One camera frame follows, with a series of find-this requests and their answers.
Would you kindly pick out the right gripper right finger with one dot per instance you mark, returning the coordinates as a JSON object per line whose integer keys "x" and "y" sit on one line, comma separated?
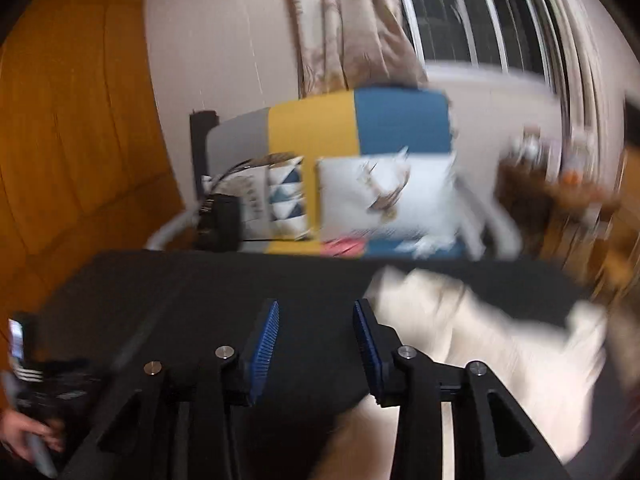
{"x": 377, "y": 344}

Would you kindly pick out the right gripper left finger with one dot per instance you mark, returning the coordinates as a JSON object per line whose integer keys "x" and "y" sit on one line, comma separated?
{"x": 255, "y": 359}

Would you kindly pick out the cream knitted sweater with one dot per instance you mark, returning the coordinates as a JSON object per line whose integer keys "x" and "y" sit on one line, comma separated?
{"x": 551, "y": 372}

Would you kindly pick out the person's left hand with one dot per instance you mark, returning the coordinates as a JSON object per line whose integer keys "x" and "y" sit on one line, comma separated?
{"x": 16, "y": 427}

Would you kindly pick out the pink cloth on sofa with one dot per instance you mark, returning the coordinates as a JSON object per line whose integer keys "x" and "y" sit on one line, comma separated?
{"x": 344, "y": 248}

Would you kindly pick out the black handbag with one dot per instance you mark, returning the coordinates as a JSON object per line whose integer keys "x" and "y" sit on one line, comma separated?
{"x": 219, "y": 227}

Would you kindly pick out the white deer print pillow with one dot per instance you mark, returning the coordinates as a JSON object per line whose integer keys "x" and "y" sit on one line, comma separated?
{"x": 399, "y": 196}

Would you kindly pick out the triangle pattern pillow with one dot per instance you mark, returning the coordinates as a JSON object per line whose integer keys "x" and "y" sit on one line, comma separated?
{"x": 271, "y": 194}

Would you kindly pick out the grey yellow blue sofa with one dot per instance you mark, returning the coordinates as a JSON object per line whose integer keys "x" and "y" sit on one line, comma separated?
{"x": 362, "y": 122}

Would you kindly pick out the wooden wardrobe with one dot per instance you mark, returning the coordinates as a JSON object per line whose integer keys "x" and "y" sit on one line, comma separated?
{"x": 84, "y": 164}

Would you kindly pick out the wooden side table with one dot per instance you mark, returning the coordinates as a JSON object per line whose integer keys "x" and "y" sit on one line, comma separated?
{"x": 590, "y": 233}

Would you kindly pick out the beige patterned curtain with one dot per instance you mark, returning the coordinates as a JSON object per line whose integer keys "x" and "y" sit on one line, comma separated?
{"x": 350, "y": 44}

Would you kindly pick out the window with white frame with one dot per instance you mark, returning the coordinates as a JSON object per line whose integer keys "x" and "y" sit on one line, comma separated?
{"x": 507, "y": 64}

